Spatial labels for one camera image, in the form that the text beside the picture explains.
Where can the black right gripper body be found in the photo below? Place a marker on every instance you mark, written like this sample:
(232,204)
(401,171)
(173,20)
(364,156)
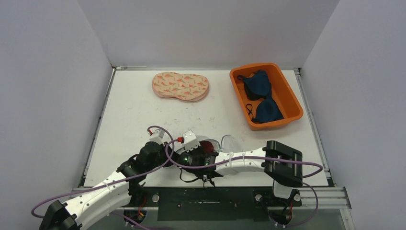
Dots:
(199,158)

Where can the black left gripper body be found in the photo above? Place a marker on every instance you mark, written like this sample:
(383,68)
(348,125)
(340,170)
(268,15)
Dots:
(160,161)

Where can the dark red bra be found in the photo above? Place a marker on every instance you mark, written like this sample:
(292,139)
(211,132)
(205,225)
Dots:
(207,147)

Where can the white mesh cylindrical laundry bag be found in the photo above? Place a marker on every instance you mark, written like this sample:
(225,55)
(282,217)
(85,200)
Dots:
(227,143)

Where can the pink carrot-print laundry bag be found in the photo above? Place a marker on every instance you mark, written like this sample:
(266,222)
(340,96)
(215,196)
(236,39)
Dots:
(184,87)

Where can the navy blue bra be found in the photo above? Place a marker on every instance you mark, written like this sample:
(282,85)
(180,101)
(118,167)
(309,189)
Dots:
(258,88)

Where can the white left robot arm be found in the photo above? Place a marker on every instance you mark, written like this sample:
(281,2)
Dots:
(122,187)

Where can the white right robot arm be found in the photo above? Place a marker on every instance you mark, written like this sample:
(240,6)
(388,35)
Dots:
(279,161)

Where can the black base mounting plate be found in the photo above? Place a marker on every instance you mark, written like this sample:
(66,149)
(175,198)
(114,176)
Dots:
(211,204)

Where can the orange plastic bin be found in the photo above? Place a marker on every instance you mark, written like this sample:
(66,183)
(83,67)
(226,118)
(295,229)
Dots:
(282,93)

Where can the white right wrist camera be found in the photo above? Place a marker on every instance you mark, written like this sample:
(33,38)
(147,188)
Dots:
(188,141)

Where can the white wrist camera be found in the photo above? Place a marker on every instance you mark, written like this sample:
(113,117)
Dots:
(157,136)
(188,141)

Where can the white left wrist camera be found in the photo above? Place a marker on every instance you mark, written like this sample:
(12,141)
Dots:
(157,136)

